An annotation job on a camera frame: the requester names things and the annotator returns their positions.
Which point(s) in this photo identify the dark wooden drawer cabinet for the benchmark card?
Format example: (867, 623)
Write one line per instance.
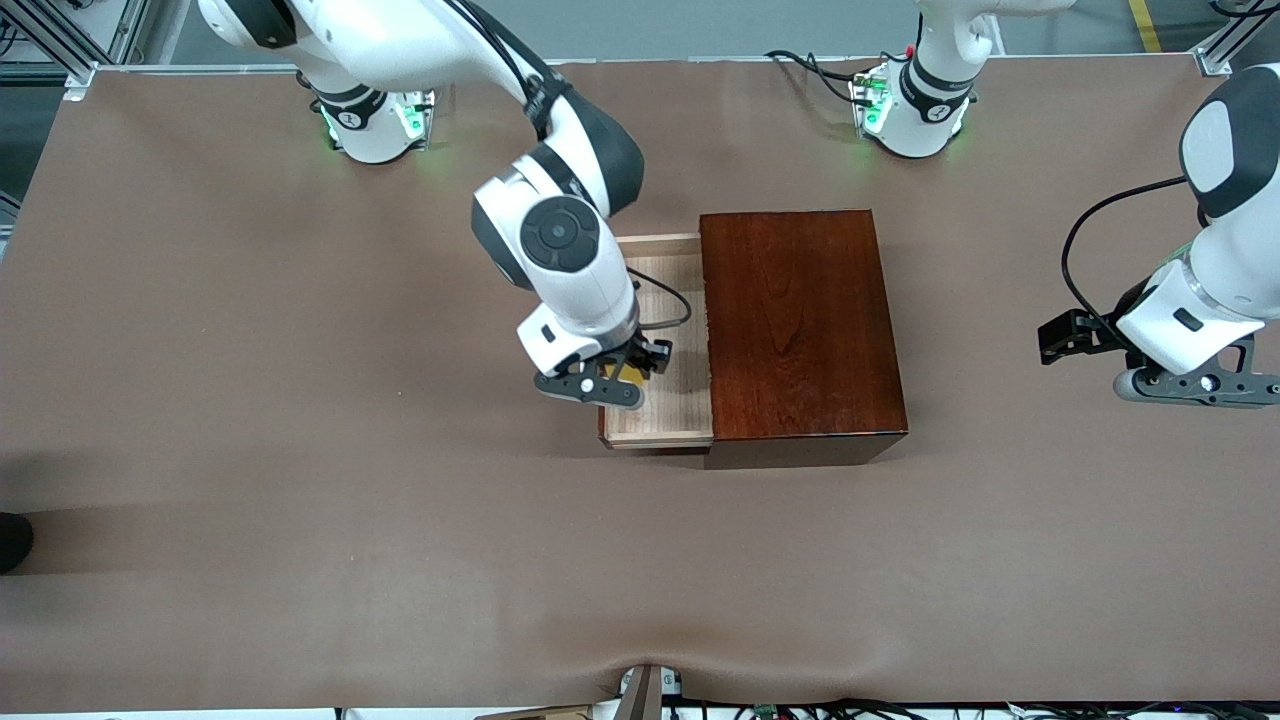
(800, 320)

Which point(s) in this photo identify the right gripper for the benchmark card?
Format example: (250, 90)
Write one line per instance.
(641, 355)

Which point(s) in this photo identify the grey table clamp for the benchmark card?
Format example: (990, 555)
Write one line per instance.
(645, 695)

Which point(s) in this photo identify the aluminium frame profile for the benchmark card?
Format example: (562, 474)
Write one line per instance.
(75, 60)
(1215, 58)

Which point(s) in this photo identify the brown table mat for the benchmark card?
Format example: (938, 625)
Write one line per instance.
(450, 500)

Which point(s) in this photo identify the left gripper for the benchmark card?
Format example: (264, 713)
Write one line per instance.
(1108, 334)

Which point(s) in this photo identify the yellow block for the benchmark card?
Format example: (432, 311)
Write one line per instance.
(632, 375)

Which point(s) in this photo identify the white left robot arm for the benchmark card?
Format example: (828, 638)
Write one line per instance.
(925, 115)

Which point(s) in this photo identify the black round object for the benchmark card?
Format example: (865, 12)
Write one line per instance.
(12, 542)

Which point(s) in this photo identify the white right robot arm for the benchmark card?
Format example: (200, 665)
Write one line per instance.
(560, 235)

